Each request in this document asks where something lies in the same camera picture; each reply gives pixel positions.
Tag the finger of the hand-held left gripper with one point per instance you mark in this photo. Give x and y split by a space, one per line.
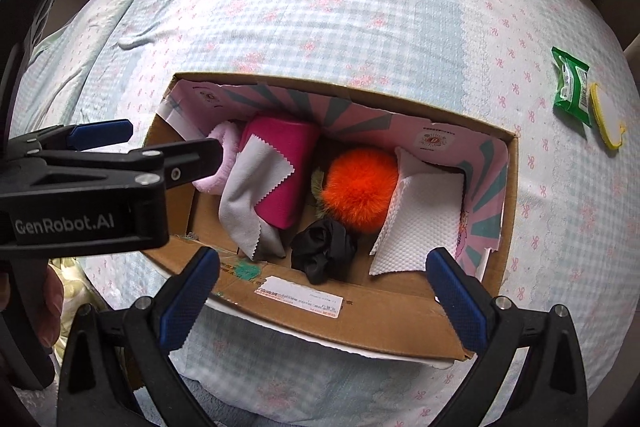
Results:
100 133
195 159

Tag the pale yellow cloth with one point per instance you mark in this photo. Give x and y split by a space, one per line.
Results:
75 287

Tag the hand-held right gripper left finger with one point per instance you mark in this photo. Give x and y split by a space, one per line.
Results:
192 292

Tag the person's left hand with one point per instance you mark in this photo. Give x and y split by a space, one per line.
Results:
54 307

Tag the white paper towel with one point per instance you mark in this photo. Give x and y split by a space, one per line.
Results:
420 217

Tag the magenta fabric pouch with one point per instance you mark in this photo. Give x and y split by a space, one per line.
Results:
295 157

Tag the pink plush puff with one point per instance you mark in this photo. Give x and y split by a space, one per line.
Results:
227 137

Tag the light blue fleece blanket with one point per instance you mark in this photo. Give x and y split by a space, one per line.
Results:
220 407

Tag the cardboard box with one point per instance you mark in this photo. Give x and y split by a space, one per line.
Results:
300 292

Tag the yellow rimmed round pad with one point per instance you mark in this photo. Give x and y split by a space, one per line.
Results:
607 117

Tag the green snack packet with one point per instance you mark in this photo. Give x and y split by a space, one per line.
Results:
570 87

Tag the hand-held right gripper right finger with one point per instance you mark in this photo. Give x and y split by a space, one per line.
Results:
457 297

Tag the black scrunchie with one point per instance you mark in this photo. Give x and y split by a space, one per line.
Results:
320 252

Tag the grey cleaning cloth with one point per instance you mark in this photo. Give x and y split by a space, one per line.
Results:
240 202

